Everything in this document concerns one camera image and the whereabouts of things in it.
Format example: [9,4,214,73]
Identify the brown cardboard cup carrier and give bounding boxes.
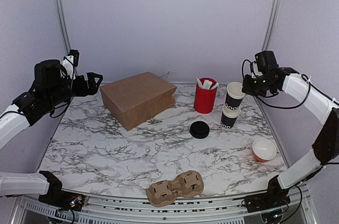
[146,171,204,207]

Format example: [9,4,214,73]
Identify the aluminium frame post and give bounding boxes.
[262,0,281,51]
[55,0,71,53]

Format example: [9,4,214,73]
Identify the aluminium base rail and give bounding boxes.
[8,185,319,223]

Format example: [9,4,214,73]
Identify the brown paper bag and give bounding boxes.
[100,72,176,131]

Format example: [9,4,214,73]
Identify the red cylindrical canister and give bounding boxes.
[194,83,218,114]

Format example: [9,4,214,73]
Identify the white sugar stick packets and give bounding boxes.
[197,78,219,90]

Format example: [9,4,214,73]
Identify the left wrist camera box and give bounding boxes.
[69,49,79,67]

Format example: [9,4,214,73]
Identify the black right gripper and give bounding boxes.
[242,74,275,97]

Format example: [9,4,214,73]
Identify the orange white bowl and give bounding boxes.
[252,138,277,163]

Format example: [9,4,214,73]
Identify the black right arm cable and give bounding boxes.
[241,59,313,110]

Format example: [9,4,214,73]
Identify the black paper coffee cup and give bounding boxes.
[225,82,246,111]

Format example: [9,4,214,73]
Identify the black stacked paper cup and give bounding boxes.
[221,105,241,129]

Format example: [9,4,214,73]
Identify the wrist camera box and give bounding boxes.
[69,49,79,67]
[255,50,279,74]

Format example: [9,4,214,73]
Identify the aluminium frame post right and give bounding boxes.
[262,0,281,51]

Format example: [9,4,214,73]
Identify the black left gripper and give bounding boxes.
[45,71,102,108]

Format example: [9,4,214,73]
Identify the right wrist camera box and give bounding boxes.
[255,50,279,74]

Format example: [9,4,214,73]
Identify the aluminium frame post left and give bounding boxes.
[55,0,71,53]

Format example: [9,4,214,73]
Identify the black plastic cup lids stack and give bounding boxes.
[190,121,210,139]

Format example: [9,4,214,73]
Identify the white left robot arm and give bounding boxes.
[1,55,103,211]

